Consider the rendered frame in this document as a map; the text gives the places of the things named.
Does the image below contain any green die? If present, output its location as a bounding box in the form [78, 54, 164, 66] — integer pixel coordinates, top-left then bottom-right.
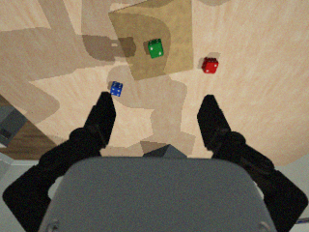
[148, 39, 164, 58]

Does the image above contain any blue die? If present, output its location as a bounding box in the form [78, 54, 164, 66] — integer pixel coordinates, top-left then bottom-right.
[110, 81, 124, 97]

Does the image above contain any tan square mat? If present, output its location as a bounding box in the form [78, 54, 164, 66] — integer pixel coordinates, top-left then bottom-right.
[108, 0, 193, 81]

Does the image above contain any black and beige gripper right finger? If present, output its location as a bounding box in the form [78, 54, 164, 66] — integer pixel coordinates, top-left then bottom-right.
[197, 95, 309, 232]

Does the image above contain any red die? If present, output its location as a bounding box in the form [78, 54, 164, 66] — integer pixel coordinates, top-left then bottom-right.
[202, 57, 218, 73]

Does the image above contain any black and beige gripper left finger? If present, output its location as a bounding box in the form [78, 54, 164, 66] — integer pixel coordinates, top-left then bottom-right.
[2, 92, 116, 232]

